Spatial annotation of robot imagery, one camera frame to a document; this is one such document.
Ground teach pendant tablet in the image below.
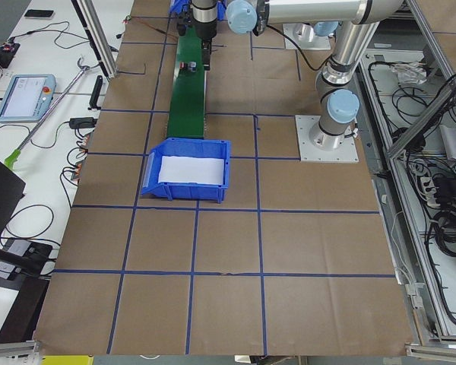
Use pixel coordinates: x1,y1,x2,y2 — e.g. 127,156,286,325
0,74,56,123

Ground blue plastic bin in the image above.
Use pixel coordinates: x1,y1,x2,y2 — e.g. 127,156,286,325
141,138,231,203
169,0,226,21

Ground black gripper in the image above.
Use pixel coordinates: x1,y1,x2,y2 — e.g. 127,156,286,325
191,0,217,71

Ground black power adapter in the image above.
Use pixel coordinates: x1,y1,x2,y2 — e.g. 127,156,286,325
68,117,97,129

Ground white foam pad left bin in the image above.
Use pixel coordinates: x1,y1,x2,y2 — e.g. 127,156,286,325
158,156,224,185

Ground green conveyor belt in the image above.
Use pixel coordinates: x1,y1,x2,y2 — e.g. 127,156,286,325
166,27,205,139

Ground red black conveyor wires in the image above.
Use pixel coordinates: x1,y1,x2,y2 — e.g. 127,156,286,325
123,14,179,39

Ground aluminium profile post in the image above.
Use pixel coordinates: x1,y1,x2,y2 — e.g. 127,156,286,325
71,0,118,79

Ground red push button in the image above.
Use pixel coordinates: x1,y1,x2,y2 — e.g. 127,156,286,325
179,61,198,73

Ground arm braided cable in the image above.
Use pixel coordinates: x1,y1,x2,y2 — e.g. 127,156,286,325
264,22,328,73

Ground right blue plastic bin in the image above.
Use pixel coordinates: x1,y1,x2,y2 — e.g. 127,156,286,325
169,0,226,21

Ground aluminium frame rail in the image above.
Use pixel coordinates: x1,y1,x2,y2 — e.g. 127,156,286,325
387,74,456,160

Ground left blue plastic bin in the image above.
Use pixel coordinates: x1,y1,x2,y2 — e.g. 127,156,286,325
141,138,231,203

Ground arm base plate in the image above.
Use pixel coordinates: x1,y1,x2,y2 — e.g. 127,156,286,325
283,23,331,51
295,115,359,163

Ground grabber reaching tool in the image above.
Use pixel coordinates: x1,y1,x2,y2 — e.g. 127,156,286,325
4,56,98,170

